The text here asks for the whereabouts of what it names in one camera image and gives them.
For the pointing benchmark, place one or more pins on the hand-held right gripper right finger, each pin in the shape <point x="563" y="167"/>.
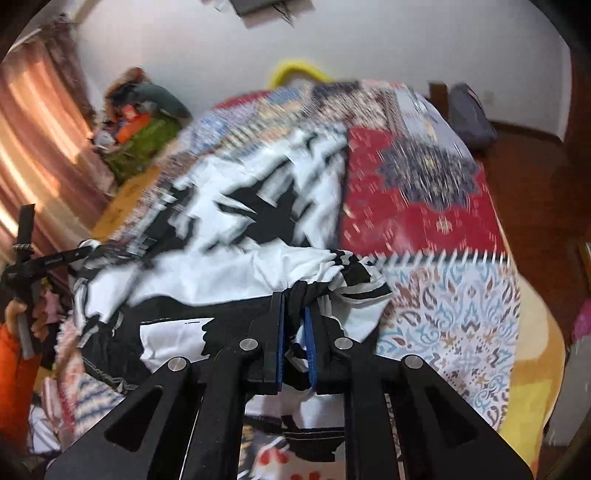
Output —
<point x="310" y="350"/>

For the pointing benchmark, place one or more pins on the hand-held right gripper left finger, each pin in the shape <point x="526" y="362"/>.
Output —
<point x="280" y="341"/>

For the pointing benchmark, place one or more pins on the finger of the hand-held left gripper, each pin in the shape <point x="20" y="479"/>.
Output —
<point x="60" y="259"/>

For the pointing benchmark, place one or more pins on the black and white printed garment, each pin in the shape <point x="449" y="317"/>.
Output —
<point x="258" y="258"/>

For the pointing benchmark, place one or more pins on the person's left forearm orange sleeve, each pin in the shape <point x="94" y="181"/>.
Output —
<point x="10" y="378"/>

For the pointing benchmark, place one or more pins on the pile of colourful clothes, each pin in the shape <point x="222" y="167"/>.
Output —
<point x="138" y="134"/>

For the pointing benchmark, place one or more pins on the person's left hand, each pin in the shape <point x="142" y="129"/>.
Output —
<point x="14" y="314"/>

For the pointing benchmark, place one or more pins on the pink curtain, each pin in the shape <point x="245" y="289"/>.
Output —
<point x="41" y="138"/>

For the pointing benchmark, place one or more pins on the patchwork printed blanket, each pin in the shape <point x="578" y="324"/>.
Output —
<point x="415" y="207"/>

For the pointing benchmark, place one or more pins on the pink cloth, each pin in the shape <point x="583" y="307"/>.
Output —
<point x="582" y="328"/>

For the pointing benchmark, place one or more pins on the grey bag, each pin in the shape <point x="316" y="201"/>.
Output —
<point x="471" y="115"/>

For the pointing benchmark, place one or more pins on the wooden post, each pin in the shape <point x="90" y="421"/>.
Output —
<point x="438" y="99"/>

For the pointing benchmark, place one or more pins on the dark object on wall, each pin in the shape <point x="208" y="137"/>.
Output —
<point x="263" y="8"/>

